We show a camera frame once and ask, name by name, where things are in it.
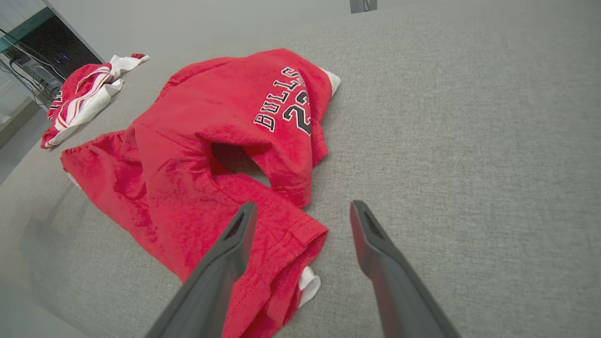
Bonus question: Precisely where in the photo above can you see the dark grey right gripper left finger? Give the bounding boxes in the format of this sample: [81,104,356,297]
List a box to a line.
[145,202,258,338]

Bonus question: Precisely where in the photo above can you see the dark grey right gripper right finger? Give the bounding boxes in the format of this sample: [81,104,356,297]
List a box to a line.
[350,200,462,338]

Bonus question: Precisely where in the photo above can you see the red Bulls shorts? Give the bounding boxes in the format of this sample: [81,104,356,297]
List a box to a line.
[60,48,341,338]

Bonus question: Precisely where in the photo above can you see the red white Bulls jersey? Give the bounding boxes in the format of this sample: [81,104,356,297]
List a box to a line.
[40,53,151,150]

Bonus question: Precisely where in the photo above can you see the black computer case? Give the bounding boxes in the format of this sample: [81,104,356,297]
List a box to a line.
[16,14,101,80]

